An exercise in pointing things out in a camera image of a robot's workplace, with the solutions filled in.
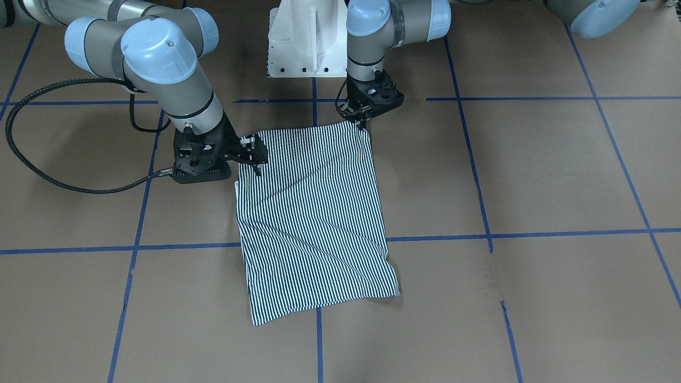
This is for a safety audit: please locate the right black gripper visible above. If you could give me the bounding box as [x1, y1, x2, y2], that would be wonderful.
[172, 113, 268, 184]

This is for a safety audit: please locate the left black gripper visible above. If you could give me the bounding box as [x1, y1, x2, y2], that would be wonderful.
[335, 70, 404, 131]

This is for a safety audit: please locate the navy white striped polo shirt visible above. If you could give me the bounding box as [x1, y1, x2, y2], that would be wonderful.
[235, 121, 400, 326]

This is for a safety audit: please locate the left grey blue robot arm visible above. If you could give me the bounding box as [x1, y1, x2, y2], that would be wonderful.
[335, 1, 639, 129]

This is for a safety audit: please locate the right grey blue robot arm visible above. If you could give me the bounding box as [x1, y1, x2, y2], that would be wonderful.
[2, 1, 268, 190]

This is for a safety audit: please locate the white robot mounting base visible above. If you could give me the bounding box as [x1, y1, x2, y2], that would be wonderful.
[266, 1, 347, 78]

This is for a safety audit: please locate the braided black cable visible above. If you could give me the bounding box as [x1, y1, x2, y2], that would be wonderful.
[5, 78, 176, 194]

